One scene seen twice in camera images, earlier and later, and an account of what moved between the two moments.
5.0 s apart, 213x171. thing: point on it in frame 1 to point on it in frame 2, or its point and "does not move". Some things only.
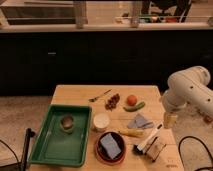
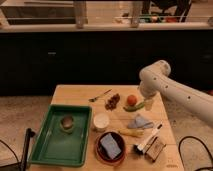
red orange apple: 131,100 does not move
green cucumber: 137,108 does not move
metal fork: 93,99 does not move
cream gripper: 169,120 to 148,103
